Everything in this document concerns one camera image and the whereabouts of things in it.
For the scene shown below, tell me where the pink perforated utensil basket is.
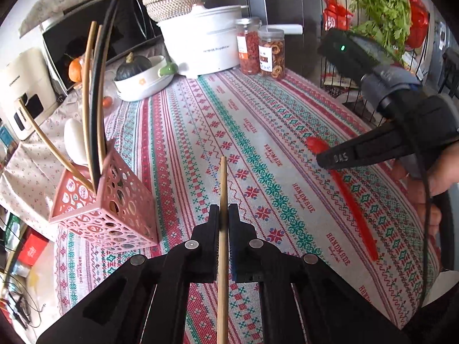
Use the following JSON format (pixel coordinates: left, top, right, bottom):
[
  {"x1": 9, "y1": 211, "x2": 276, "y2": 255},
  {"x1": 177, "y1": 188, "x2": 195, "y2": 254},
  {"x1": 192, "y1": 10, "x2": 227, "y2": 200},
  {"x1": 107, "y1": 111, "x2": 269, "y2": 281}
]
[{"x1": 49, "y1": 138, "x2": 160, "y2": 253}]

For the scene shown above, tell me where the grey refrigerator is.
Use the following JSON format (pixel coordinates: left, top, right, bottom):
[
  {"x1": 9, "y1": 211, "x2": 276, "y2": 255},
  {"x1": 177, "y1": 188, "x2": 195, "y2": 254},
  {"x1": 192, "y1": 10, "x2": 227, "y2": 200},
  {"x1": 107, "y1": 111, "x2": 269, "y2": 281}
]
[{"x1": 240, "y1": 0, "x2": 324, "y2": 79}]

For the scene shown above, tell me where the white air fryer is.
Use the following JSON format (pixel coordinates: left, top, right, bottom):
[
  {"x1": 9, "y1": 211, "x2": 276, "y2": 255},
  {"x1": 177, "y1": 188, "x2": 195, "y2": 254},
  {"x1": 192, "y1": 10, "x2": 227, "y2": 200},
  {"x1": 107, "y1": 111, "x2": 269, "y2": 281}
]
[{"x1": 0, "y1": 48, "x2": 60, "y2": 141}]

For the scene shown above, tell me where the striped patterned tablecloth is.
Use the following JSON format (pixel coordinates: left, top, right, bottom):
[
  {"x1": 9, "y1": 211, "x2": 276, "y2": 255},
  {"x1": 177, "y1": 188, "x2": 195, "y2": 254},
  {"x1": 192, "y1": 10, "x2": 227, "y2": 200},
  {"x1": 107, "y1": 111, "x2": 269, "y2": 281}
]
[{"x1": 54, "y1": 67, "x2": 446, "y2": 344}]

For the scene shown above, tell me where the orange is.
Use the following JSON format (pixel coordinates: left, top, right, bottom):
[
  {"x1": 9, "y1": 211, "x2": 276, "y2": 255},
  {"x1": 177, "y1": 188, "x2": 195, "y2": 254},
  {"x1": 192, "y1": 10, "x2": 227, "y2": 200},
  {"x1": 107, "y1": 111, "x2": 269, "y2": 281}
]
[{"x1": 68, "y1": 58, "x2": 84, "y2": 83}]

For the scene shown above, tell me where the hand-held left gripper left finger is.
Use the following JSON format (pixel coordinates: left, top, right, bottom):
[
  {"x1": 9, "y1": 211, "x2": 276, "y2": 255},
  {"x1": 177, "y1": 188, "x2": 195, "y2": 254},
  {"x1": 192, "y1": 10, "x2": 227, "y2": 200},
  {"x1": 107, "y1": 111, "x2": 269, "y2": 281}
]
[{"x1": 36, "y1": 204, "x2": 220, "y2": 344}]

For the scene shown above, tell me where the red box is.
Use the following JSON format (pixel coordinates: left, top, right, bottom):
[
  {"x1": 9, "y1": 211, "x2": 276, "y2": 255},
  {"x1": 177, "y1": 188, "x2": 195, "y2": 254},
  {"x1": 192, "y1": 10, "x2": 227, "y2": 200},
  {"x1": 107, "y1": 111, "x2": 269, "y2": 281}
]
[{"x1": 17, "y1": 234, "x2": 49, "y2": 266}]

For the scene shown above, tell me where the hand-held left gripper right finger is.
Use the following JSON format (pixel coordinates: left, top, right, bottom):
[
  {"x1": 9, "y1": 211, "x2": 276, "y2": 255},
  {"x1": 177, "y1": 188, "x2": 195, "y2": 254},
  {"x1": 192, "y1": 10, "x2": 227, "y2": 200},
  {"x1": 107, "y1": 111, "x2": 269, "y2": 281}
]
[{"x1": 228, "y1": 204, "x2": 413, "y2": 344}]

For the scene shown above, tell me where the red plastic spoon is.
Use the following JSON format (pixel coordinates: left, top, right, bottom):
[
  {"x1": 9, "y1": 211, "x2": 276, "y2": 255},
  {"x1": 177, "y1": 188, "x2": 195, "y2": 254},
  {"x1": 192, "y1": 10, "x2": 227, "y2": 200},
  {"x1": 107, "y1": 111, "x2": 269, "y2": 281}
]
[{"x1": 306, "y1": 136, "x2": 380, "y2": 262}]

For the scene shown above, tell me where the black wire rack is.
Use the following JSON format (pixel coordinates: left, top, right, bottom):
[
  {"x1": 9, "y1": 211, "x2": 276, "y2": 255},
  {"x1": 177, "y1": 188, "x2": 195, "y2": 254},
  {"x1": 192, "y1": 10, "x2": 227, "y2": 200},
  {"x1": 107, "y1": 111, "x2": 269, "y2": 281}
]
[{"x1": 317, "y1": 0, "x2": 431, "y2": 124}]

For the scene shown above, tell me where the black microwave oven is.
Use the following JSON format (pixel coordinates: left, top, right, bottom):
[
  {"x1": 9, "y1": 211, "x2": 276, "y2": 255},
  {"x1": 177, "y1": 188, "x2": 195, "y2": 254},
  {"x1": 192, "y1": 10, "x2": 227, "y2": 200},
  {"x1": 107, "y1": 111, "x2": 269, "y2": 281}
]
[{"x1": 41, "y1": 0, "x2": 166, "y2": 93}]

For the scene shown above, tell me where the person's right hand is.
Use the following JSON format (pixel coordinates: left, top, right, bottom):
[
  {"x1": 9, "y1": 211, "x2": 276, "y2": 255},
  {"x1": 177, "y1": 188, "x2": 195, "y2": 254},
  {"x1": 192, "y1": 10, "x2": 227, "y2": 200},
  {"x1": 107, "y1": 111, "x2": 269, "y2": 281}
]
[{"x1": 391, "y1": 146, "x2": 459, "y2": 227}]

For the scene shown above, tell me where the green leafy celery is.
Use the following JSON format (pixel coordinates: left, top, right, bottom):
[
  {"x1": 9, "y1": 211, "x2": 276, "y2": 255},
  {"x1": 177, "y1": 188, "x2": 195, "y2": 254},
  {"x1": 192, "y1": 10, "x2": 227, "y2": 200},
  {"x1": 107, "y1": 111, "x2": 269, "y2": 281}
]
[{"x1": 306, "y1": 0, "x2": 414, "y2": 51}]

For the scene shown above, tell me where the white ceramic spoon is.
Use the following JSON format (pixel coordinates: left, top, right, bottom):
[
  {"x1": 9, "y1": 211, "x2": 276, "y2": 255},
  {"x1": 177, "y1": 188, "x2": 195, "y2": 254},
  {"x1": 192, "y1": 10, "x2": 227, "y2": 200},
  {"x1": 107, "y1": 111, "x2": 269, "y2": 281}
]
[{"x1": 63, "y1": 118, "x2": 91, "y2": 166}]

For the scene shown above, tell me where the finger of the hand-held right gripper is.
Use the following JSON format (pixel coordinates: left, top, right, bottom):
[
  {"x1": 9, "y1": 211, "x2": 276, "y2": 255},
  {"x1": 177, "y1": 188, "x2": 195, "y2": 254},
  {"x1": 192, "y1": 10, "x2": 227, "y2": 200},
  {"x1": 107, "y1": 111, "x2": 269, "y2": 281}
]
[{"x1": 316, "y1": 124, "x2": 417, "y2": 171}]

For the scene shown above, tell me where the green pumpkin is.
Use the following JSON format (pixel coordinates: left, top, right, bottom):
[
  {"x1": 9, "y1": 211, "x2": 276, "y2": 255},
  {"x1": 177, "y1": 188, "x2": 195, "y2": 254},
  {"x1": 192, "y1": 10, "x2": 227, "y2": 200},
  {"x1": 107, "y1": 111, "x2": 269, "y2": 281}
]
[{"x1": 114, "y1": 52, "x2": 153, "y2": 81}]

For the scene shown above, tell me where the tall jar of red berries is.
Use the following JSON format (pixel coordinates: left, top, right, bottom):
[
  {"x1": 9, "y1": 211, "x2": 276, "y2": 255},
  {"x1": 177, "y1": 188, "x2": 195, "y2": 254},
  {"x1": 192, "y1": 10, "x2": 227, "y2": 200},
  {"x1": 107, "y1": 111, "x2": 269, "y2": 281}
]
[{"x1": 235, "y1": 17, "x2": 262, "y2": 75}]

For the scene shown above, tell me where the jar of dried fruit rings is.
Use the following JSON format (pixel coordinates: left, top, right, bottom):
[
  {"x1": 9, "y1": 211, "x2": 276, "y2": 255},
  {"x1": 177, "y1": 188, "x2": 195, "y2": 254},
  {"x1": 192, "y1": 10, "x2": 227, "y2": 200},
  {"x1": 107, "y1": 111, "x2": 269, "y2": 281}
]
[{"x1": 258, "y1": 25, "x2": 286, "y2": 80}]

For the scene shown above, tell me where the woven lidded basket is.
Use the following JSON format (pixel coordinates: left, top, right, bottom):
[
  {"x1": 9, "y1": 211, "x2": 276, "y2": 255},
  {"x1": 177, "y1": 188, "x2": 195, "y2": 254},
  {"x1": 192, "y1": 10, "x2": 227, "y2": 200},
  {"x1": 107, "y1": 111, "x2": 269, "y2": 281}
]
[{"x1": 142, "y1": 0, "x2": 201, "y2": 22}]

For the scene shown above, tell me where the red plastic bag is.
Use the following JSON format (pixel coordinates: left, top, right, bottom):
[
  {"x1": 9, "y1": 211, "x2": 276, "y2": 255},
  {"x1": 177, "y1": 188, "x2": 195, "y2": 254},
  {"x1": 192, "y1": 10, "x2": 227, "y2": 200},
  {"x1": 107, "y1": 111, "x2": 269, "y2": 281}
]
[
  {"x1": 404, "y1": 0, "x2": 430, "y2": 48},
  {"x1": 320, "y1": 0, "x2": 354, "y2": 32}
]

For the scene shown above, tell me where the black chopstick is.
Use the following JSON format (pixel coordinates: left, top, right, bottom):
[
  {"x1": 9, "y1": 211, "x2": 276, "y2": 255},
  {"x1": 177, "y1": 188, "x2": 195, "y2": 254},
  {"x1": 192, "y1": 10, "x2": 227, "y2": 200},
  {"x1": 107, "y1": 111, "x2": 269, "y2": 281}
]
[
  {"x1": 88, "y1": 0, "x2": 125, "y2": 187},
  {"x1": 87, "y1": 3, "x2": 120, "y2": 189}
]

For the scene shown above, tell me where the white electric pot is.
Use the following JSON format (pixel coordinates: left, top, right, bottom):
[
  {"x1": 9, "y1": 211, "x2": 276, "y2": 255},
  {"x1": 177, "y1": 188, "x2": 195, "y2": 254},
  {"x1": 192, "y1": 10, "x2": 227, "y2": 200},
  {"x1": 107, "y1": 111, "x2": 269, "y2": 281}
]
[{"x1": 156, "y1": 3, "x2": 304, "y2": 79}]

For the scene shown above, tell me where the white pot lid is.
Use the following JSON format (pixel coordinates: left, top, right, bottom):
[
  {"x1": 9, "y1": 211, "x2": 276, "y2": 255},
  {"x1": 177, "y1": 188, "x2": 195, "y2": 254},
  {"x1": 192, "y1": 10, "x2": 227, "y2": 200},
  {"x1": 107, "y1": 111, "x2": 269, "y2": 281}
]
[{"x1": 157, "y1": 3, "x2": 249, "y2": 26}]

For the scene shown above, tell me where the white floral tablecloth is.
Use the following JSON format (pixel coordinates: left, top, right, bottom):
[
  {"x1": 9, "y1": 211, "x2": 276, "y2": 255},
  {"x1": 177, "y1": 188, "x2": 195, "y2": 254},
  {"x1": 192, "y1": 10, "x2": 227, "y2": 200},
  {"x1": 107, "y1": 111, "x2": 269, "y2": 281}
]
[{"x1": 0, "y1": 79, "x2": 123, "y2": 241}]

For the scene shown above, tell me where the white dish with green handle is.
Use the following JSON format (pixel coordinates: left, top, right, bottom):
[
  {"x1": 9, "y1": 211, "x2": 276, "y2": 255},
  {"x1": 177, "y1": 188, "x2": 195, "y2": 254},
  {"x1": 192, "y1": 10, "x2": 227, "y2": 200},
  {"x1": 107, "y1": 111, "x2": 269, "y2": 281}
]
[{"x1": 114, "y1": 55, "x2": 179, "y2": 102}]

